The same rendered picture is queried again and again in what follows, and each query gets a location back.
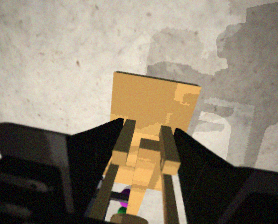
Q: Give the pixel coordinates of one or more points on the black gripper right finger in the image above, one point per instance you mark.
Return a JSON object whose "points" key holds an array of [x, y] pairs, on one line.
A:
{"points": [[212, 189]]}

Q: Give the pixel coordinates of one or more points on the magenta ball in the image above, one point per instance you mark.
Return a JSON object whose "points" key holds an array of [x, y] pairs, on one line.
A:
{"points": [[125, 191]]}

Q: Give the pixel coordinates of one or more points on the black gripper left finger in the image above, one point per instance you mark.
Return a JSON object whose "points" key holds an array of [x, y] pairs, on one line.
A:
{"points": [[81, 158]]}

